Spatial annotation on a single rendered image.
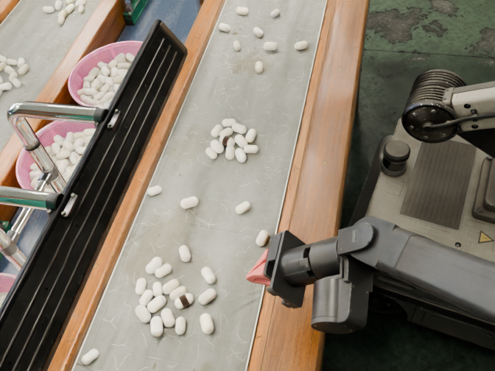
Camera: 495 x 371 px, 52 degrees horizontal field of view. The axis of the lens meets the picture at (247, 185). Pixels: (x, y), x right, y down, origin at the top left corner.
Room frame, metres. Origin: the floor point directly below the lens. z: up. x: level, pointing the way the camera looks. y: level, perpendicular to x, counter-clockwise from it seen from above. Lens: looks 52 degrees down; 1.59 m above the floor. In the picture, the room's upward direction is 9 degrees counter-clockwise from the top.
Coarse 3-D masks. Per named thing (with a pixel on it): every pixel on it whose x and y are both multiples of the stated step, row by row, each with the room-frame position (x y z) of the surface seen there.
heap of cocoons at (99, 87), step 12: (120, 60) 1.17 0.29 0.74; (132, 60) 1.16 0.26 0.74; (96, 72) 1.13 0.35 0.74; (108, 72) 1.12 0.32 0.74; (120, 72) 1.11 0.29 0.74; (84, 84) 1.08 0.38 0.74; (96, 84) 1.08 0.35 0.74; (108, 84) 1.07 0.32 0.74; (84, 96) 1.03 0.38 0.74; (96, 96) 1.03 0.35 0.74; (108, 96) 1.02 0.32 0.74
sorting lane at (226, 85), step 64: (256, 0) 1.34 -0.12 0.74; (320, 0) 1.29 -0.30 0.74; (192, 128) 0.86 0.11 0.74; (256, 128) 0.82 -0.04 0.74; (192, 192) 0.67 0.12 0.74; (256, 192) 0.64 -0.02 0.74; (128, 256) 0.53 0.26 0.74; (192, 256) 0.51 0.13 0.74; (256, 256) 0.49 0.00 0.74; (128, 320) 0.40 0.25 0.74; (192, 320) 0.38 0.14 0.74; (256, 320) 0.36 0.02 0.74
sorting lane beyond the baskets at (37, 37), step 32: (32, 0) 1.55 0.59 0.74; (64, 0) 1.52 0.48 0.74; (96, 0) 1.49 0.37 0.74; (0, 32) 1.40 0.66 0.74; (32, 32) 1.37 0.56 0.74; (64, 32) 1.34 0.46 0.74; (32, 64) 1.21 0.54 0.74; (0, 96) 1.09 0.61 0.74; (32, 96) 1.07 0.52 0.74; (0, 128) 0.97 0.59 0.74
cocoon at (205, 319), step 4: (204, 316) 0.37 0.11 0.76; (208, 316) 0.37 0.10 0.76; (200, 320) 0.37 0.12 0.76; (204, 320) 0.37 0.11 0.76; (208, 320) 0.37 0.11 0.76; (204, 324) 0.36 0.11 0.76; (208, 324) 0.36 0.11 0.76; (212, 324) 0.36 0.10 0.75; (204, 328) 0.35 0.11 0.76; (208, 328) 0.35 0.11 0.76; (212, 328) 0.35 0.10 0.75; (204, 332) 0.35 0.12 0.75; (208, 332) 0.35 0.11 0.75
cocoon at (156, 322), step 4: (156, 316) 0.39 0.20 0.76; (152, 320) 0.38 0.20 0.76; (156, 320) 0.38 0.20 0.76; (160, 320) 0.38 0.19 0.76; (152, 324) 0.38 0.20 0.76; (156, 324) 0.37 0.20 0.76; (160, 324) 0.37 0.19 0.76; (152, 328) 0.37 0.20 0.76; (156, 328) 0.37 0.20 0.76; (160, 328) 0.37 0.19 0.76; (152, 332) 0.36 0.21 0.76; (156, 332) 0.36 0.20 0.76; (160, 332) 0.36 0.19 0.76; (156, 336) 0.35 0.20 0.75
